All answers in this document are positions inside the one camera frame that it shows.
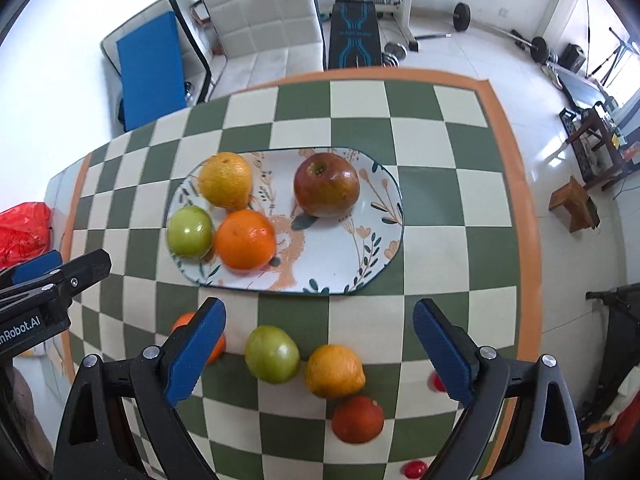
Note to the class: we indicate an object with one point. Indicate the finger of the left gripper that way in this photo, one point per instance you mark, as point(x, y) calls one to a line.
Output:
point(71, 277)
point(31, 269)

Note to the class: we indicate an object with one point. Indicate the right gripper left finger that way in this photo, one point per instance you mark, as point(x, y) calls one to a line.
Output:
point(95, 440)

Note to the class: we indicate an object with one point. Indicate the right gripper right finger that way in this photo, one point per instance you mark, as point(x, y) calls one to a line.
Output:
point(542, 440)

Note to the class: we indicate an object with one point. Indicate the green apple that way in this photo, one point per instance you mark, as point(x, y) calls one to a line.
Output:
point(271, 355)
point(190, 233)

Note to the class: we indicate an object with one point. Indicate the small red tomato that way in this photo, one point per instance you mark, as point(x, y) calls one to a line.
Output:
point(414, 470)
point(436, 383)

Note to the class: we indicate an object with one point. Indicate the large bright orange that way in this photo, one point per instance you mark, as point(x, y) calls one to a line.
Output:
point(245, 241)

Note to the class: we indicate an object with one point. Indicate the yellow lemon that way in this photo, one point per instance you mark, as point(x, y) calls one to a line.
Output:
point(334, 371)

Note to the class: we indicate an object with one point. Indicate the dark red orange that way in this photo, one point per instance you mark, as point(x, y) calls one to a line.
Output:
point(358, 420)

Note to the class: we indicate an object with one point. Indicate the yellow orange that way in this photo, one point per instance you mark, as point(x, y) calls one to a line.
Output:
point(226, 180)

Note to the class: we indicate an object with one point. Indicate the dark red apple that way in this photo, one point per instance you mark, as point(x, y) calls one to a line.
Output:
point(326, 185)

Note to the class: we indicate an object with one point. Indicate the red plastic bag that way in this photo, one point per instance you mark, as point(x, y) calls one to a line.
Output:
point(24, 233)

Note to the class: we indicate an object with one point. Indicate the oval floral plate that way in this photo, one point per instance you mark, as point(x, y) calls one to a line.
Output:
point(333, 256)

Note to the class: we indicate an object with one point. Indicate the small wooden stool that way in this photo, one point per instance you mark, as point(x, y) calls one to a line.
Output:
point(580, 206)

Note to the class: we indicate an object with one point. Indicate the green checkered tablecloth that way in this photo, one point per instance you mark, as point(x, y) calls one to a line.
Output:
point(471, 243)

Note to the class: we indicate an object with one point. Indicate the white padded chair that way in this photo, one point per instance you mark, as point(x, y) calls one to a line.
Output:
point(265, 41)

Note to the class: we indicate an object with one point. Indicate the black blue exercise bench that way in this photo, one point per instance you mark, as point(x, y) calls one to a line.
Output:
point(355, 37)

